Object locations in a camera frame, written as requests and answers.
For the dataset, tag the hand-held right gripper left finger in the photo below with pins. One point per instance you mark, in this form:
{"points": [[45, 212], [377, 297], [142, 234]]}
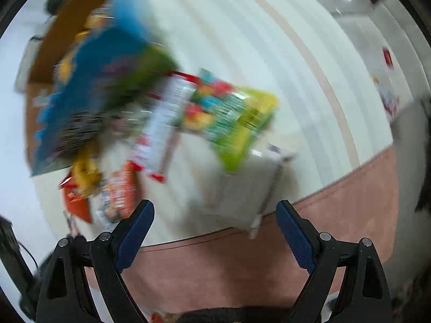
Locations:
{"points": [[134, 239]]}

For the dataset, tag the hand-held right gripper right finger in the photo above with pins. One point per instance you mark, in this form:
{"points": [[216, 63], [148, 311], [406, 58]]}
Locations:
{"points": [[296, 239]]}

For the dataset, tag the red and white snack packet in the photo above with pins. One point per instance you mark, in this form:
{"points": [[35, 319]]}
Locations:
{"points": [[158, 131]]}

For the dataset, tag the cardboard box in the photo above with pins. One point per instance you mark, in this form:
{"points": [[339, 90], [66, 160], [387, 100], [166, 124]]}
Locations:
{"points": [[67, 16]]}

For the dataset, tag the orange and white snack pack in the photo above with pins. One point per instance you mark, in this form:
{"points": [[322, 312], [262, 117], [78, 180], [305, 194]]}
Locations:
{"points": [[118, 188]]}

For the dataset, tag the orange snack bag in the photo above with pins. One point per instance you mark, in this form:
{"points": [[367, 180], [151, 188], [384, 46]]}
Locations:
{"points": [[75, 205]]}

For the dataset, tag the yellow snack bag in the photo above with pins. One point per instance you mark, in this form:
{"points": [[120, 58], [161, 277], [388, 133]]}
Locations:
{"points": [[86, 175]]}

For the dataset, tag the black device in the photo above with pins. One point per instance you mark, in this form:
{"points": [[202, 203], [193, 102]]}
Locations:
{"points": [[10, 249]]}

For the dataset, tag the colourful gumball bag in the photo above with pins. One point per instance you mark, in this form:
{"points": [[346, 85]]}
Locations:
{"points": [[235, 121]]}

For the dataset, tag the green snack bag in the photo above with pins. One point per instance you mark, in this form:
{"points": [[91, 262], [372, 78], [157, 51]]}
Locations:
{"points": [[148, 67]]}

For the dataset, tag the blue snack bag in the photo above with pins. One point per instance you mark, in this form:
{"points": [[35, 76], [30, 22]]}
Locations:
{"points": [[101, 60]]}

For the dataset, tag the striped printed blanket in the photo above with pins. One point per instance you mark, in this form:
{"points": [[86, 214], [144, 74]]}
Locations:
{"points": [[269, 57]]}

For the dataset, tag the black bag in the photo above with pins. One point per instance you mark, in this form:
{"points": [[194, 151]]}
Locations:
{"points": [[57, 1]]}

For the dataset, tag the colourful wall picture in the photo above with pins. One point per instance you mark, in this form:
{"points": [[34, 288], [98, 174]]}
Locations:
{"points": [[387, 97]]}

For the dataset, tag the red wall sticker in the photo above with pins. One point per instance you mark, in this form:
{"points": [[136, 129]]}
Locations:
{"points": [[388, 58]]}

